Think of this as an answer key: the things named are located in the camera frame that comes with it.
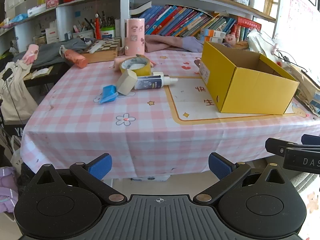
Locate gray clothing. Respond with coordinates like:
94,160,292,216
12,37,88,68

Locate orange and white small box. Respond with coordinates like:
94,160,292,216
197,34,224,44
200,28,227,38

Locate row of colourful books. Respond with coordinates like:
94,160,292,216
144,5,238,38

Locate pink sticker-covered cylinder bin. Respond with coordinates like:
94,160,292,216
124,18,146,57

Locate beige rectangular block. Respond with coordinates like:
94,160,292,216
116,69,138,96

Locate purple garment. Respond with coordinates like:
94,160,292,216
0,166,19,213

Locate white plastic bag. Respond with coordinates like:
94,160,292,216
247,29,283,63

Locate green lidded jar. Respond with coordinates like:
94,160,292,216
100,26,116,38

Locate pink cloth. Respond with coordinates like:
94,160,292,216
145,34,191,53

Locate yellow tape roll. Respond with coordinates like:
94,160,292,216
119,55,152,77

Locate small blue plastic piece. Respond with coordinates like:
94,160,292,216
94,85,118,104

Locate purple cloth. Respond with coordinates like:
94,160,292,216
184,36,204,53

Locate white tote bag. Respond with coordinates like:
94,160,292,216
10,135,25,173

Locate wooden chessboard box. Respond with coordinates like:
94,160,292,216
81,37,122,64

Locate white carton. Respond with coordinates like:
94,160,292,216
46,27,59,44

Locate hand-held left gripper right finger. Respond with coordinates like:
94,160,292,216
193,152,288,204

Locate pink wall poster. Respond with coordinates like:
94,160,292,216
287,0,320,43

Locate white plastic case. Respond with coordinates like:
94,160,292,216
87,41,104,53

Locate pink glove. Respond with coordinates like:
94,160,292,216
20,44,39,67

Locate red tassel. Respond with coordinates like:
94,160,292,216
94,15,101,39

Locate white spray bottle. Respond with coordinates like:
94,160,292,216
134,72,179,90

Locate white pen holder with pens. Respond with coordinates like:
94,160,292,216
72,17,95,40

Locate pink plush pouch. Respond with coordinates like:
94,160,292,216
113,54,155,71

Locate red book box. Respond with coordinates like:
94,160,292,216
236,16,262,42

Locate pink pig plush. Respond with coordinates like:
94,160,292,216
225,32,237,47

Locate yellow cardboard box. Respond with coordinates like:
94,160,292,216
200,41,300,115

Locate wooden tray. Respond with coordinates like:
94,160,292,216
24,66,54,80

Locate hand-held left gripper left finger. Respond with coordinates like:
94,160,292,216
35,153,127,205

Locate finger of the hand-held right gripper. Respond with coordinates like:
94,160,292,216
265,137,304,158
301,134,320,146

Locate white shelf unit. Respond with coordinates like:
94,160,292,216
0,0,283,63

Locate thick open book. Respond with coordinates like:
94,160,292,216
130,1,152,15

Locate black electric piano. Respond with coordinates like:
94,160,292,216
0,61,72,140

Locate stack of papers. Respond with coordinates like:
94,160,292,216
282,62,320,117

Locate black cable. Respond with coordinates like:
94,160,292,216
272,49,308,72

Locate pink water bottle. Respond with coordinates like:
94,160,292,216
59,45,88,69

